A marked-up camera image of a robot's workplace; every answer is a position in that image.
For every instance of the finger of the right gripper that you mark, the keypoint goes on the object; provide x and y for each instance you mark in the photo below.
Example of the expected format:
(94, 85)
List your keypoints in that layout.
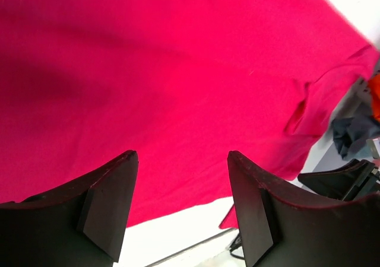
(332, 179)

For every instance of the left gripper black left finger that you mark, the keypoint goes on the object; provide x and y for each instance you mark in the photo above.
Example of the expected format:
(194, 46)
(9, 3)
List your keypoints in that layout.
(79, 223)

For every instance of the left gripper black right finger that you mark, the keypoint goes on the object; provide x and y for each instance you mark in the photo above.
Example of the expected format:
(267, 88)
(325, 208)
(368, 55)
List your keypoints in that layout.
(281, 224)

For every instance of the crimson t shirt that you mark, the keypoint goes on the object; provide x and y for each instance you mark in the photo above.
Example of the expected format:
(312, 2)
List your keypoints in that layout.
(181, 82)

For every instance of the orange t shirt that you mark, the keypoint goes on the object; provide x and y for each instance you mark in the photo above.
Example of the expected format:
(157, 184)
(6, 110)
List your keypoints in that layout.
(374, 87)

